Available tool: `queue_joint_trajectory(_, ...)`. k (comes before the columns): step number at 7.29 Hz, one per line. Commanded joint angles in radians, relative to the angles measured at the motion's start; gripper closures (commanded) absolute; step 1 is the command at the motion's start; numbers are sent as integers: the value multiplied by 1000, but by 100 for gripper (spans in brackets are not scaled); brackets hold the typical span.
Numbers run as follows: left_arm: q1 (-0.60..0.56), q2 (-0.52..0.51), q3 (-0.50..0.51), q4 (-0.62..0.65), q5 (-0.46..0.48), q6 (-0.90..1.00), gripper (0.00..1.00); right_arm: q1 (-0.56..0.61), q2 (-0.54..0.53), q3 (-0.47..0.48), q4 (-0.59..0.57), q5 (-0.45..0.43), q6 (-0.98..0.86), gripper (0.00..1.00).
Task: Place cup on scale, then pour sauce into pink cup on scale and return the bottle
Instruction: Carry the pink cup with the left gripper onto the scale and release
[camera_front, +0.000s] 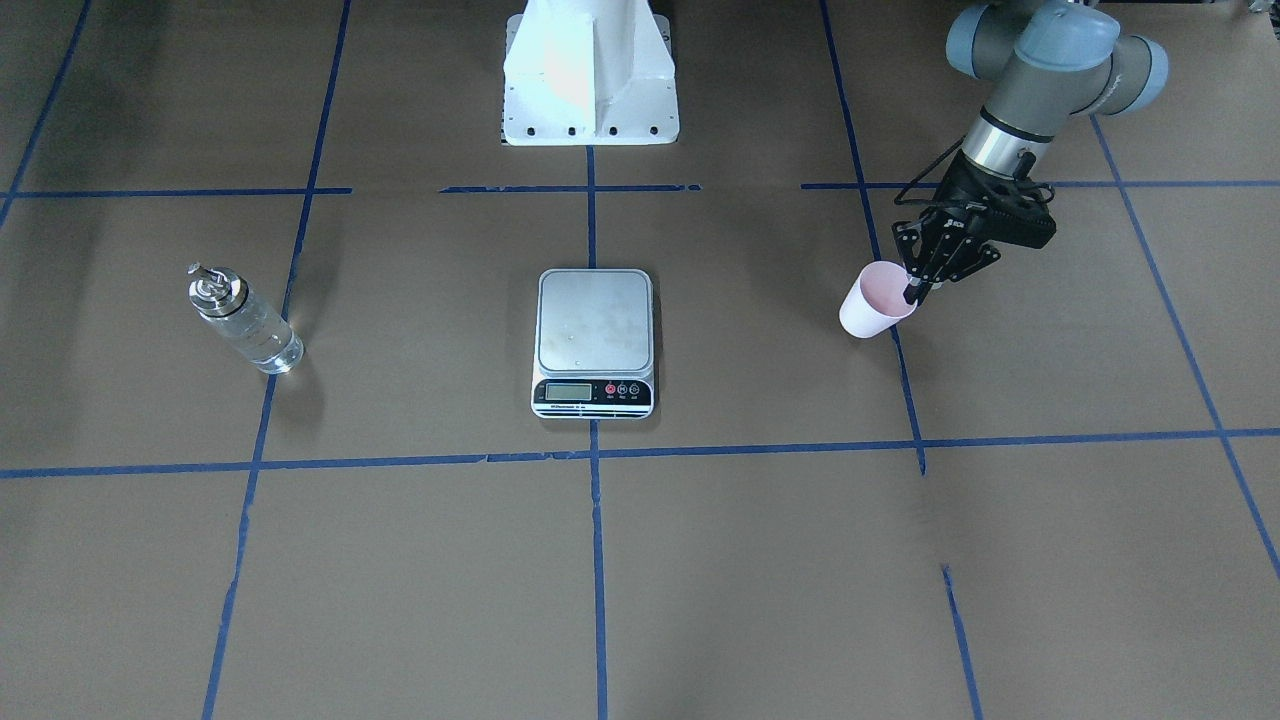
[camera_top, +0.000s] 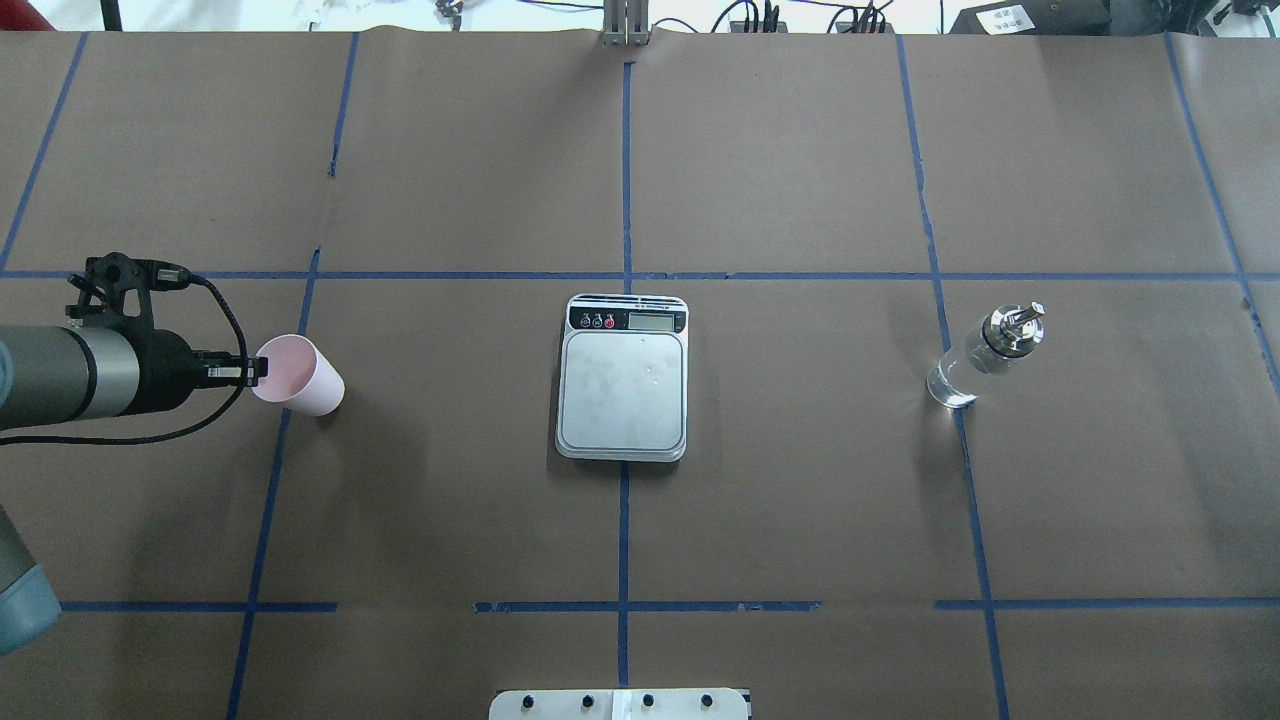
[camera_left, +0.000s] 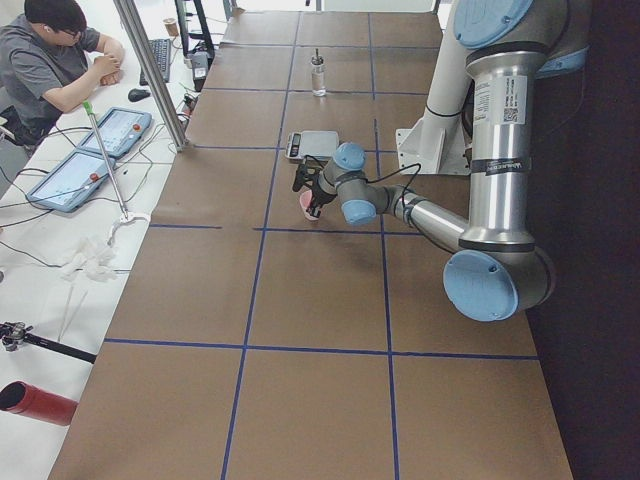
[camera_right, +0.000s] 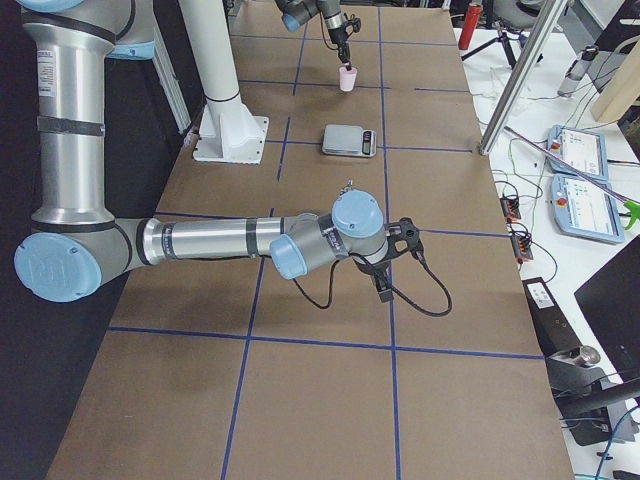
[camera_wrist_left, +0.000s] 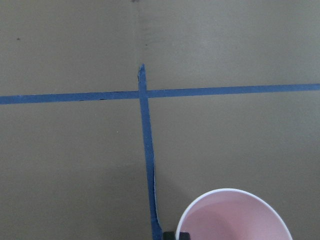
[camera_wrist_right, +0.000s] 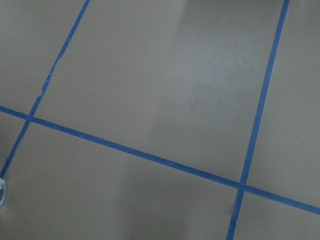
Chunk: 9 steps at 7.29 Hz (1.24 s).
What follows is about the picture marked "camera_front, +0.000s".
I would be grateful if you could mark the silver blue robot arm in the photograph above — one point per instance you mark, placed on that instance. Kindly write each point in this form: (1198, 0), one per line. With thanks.
(1048, 62)

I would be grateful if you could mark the clear glass sauce bottle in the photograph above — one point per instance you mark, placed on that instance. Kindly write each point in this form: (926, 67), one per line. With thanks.
(251, 325)

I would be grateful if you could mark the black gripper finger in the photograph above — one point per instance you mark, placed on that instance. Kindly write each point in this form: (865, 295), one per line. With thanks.
(955, 264)
(922, 249)

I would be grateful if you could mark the white pedestal column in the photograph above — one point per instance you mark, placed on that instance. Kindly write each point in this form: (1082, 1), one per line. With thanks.
(589, 73)

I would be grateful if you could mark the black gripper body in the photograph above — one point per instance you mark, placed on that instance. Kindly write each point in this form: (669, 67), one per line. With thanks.
(962, 196)

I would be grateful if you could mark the pink paper cup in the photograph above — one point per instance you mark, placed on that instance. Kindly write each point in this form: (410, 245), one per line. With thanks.
(876, 300)

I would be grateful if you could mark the silver digital kitchen scale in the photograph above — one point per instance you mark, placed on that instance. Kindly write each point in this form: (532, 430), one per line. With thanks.
(594, 351)

